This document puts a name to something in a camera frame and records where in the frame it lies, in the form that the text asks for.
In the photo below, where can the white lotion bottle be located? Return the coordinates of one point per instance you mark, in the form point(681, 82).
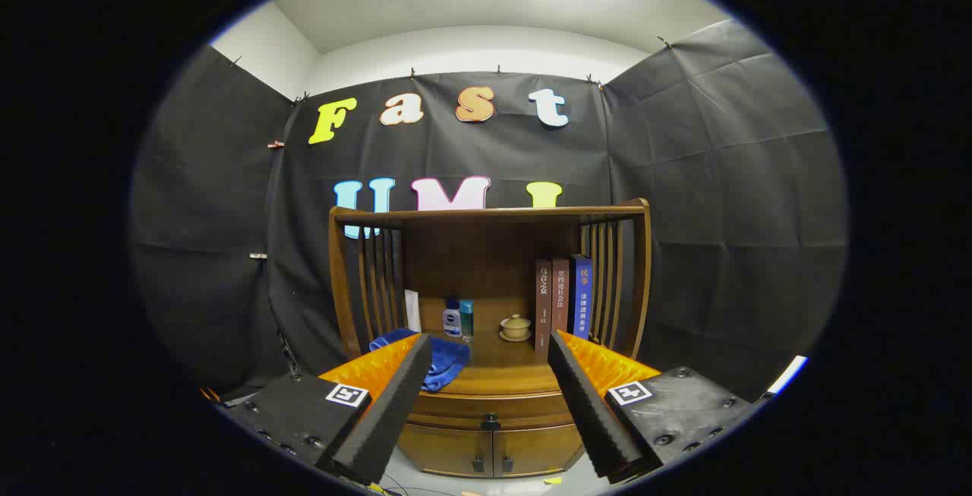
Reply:
point(452, 323)

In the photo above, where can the white card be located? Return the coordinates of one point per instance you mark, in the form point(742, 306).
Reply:
point(412, 312)

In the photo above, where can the wooden cabinet door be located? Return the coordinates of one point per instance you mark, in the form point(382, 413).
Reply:
point(444, 450)
point(535, 450)

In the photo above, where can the blue book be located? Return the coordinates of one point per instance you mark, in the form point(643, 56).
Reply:
point(582, 298)

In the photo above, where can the blue towel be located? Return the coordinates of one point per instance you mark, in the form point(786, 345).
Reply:
point(448, 359)

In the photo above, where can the wooden countertop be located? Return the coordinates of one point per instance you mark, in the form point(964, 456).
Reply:
point(501, 367)

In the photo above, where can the teal glass bottle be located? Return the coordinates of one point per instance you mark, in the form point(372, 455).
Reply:
point(466, 321)

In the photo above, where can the beige lidded tea cup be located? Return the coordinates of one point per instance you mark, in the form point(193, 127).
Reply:
point(516, 327)

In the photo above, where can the wooden cabinet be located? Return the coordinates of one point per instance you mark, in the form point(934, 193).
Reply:
point(471, 253)

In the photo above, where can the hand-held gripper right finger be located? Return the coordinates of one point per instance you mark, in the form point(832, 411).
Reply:
point(588, 405)

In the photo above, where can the dark brown book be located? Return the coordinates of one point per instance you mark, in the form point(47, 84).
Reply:
point(543, 306)

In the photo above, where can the wooden drawer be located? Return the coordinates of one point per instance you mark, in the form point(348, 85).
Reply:
point(456, 409)

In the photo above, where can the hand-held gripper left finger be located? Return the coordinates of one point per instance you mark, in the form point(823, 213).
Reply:
point(395, 405)

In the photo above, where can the black drawer knob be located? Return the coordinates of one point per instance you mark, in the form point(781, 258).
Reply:
point(490, 423)

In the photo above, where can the reddish brown book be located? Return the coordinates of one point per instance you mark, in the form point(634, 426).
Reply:
point(560, 295)

